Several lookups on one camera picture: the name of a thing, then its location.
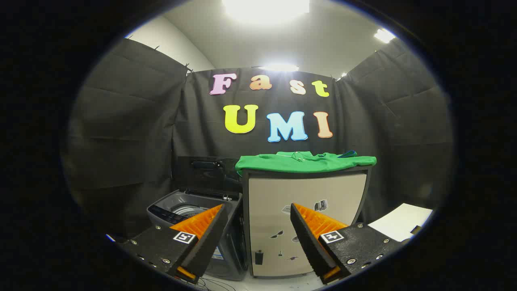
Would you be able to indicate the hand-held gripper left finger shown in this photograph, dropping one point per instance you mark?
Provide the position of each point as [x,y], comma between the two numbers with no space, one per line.
[210,238]

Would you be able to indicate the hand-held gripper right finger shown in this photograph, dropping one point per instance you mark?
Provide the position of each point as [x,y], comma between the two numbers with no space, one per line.
[309,238]

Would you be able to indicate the grey washing machine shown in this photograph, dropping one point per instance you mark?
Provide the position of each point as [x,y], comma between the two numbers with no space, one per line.
[233,258]

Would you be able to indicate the dark washing machine lid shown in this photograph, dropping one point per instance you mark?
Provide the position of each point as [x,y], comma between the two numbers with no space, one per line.
[206,180]

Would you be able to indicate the green polo shirt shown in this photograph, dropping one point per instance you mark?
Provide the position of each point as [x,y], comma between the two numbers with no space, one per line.
[303,163]

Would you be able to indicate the beige cabinet with dark top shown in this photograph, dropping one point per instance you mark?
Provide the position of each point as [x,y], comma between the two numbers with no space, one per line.
[274,194]

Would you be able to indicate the white flat board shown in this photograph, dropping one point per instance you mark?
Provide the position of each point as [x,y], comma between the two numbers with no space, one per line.
[400,221]

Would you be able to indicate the black backdrop cloth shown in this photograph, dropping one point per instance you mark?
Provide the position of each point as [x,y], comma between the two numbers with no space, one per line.
[141,121]

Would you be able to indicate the large ceiling light panel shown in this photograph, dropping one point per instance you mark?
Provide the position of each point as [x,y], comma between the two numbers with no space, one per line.
[264,8]

